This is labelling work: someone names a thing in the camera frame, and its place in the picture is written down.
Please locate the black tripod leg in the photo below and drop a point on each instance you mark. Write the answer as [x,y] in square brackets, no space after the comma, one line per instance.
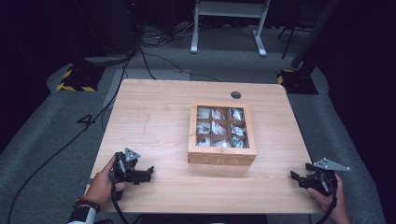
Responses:
[288,43]

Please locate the black hazard-taped stand base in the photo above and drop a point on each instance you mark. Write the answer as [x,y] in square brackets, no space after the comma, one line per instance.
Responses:
[299,82]
[81,77]

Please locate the white desk frame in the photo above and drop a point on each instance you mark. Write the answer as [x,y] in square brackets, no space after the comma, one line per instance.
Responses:
[229,9]

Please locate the wooden tea box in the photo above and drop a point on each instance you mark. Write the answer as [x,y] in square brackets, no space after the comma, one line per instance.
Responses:
[221,154]

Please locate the pile of white sachets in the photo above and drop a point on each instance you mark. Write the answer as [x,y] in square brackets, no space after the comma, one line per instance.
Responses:
[218,128]

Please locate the person's right hand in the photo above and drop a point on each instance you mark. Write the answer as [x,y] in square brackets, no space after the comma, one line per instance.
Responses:
[337,208]

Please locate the person's left hand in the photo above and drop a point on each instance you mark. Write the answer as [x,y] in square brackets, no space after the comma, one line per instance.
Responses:
[101,186]

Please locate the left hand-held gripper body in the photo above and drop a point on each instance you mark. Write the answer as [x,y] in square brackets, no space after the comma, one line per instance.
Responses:
[126,174]

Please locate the dark equipment cabinet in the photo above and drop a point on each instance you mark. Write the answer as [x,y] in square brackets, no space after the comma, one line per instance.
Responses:
[112,28]

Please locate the grey metal pole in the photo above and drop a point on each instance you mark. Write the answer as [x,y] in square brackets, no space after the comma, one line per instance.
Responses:
[314,31]

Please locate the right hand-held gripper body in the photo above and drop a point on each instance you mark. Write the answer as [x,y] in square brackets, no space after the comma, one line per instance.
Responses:
[325,183]

